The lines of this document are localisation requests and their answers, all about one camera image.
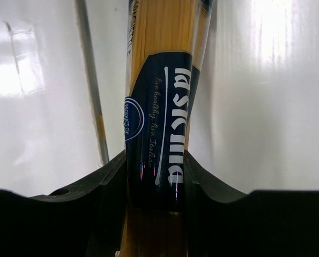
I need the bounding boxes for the dark La Sicilia spaghetti pack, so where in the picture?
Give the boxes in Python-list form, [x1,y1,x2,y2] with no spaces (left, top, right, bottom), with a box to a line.
[120,1,213,256]

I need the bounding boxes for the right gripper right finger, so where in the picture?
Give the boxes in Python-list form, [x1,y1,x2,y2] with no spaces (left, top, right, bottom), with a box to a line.
[184,152,319,256]

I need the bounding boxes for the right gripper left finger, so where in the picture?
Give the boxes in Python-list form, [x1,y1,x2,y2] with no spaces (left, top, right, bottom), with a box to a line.
[0,152,127,256]

